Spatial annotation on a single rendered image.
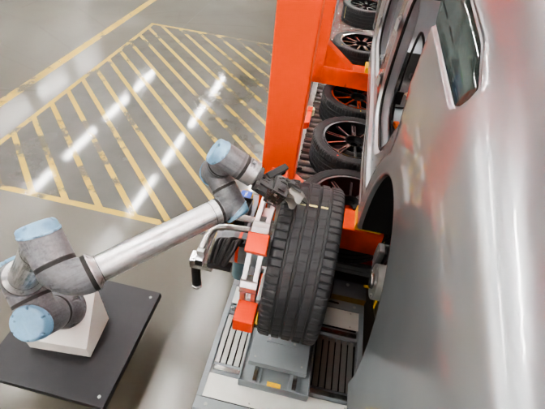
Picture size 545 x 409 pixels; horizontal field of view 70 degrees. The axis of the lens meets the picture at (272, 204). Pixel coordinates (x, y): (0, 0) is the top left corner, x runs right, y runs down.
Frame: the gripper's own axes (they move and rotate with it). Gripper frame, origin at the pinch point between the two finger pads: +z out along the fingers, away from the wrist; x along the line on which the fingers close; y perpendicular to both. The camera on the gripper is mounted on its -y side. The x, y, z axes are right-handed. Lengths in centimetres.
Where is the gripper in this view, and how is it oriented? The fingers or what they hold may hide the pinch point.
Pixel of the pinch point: (304, 200)
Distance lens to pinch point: 137.7
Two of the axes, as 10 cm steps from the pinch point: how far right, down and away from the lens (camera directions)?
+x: 5.3, -4.8, -7.0
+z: 8.2, 4.9, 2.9
